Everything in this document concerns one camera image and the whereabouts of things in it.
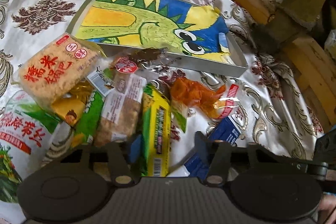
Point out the person right hand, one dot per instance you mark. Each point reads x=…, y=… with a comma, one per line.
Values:
x=327, y=212

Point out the grey tray with dinosaur drawing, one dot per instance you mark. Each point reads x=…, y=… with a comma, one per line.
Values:
x=196, y=36

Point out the olive plush toy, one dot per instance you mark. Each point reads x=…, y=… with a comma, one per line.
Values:
x=290, y=19

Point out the yellow green snack pack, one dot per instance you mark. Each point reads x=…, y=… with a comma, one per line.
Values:
x=156, y=128

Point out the green seaweed snack bag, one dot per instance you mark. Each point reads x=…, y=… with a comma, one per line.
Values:
x=26, y=132

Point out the gold yellow snack packet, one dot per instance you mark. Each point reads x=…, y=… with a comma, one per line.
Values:
x=71, y=106

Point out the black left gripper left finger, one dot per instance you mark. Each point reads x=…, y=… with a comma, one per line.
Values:
x=123, y=160

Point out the rice cracker snack pack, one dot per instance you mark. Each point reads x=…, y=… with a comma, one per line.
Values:
x=57, y=68

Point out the green white small snack pack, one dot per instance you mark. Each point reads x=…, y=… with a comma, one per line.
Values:
x=86, y=127

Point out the floral satin cloth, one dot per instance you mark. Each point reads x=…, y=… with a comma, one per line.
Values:
x=271, y=111

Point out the dark dried meat packet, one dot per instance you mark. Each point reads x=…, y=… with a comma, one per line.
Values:
x=128, y=63

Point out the brown cereal bar pack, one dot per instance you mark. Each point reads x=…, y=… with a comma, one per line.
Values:
x=122, y=106

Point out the blue white snack pack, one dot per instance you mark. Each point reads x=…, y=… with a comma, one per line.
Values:
x=198, y=163

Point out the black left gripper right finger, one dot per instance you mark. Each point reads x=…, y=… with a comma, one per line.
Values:
x=217, y=156

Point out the orange chips clear bag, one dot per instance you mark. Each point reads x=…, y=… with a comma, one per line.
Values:
x=216, y=104

